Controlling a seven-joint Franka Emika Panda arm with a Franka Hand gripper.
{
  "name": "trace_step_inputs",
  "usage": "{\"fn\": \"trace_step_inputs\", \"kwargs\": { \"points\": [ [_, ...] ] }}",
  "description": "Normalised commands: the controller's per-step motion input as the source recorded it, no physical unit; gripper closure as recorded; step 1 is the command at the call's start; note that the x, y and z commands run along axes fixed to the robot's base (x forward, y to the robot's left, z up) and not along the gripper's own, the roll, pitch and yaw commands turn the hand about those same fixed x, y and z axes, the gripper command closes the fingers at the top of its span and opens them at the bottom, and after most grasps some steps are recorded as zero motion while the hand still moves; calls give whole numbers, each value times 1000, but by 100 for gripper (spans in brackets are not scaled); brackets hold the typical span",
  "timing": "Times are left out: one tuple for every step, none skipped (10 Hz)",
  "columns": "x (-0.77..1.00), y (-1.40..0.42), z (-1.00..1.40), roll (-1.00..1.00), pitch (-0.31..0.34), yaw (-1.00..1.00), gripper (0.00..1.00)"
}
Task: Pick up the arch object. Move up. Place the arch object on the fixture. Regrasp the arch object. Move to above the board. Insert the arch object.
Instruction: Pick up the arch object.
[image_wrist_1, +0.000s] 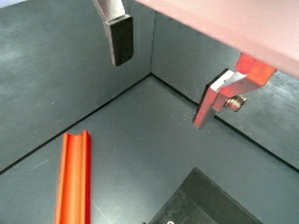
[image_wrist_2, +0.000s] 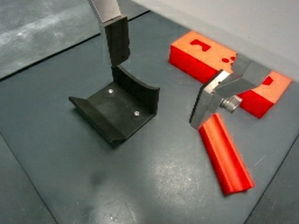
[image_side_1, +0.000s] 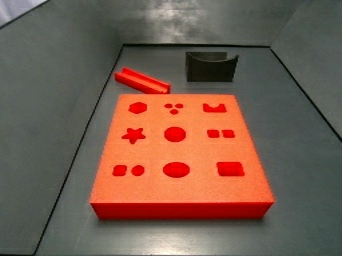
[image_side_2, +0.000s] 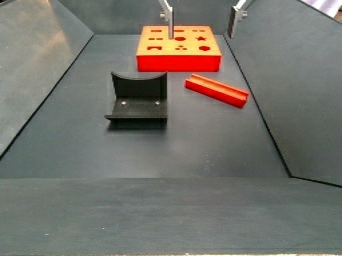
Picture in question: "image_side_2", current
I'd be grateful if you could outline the black L-shaped fixture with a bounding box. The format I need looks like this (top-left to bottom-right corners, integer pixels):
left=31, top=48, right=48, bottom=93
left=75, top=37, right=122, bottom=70
left=106, top=72, right=169, bottom=129

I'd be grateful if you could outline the red shape-sorter block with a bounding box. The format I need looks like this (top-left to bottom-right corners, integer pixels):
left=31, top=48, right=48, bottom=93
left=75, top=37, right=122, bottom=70
left=136, top=26, right=222, bottom=72

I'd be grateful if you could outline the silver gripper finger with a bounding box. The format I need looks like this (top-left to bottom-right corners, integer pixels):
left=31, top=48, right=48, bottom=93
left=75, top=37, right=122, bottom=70
left=227, top=0, right=249, bottom=38
left=158, top=0, right=174, bottom=39

